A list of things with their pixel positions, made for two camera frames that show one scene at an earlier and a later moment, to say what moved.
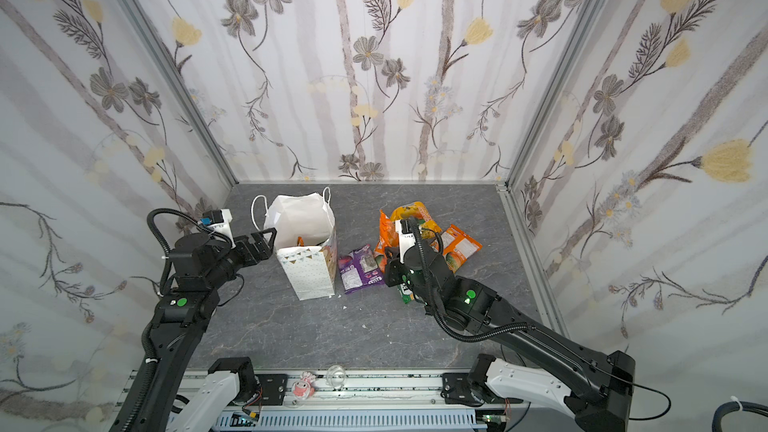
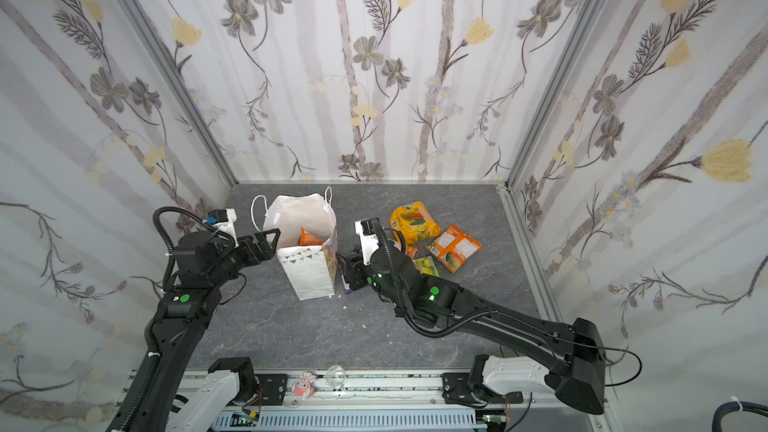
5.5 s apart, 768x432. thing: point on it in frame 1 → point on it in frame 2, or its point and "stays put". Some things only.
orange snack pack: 388,234 → 307,239
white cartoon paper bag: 305,240 stays put
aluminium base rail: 359,388 stays put
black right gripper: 400,273 → 354,270
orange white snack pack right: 457,247 stays put
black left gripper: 243,247 stays put
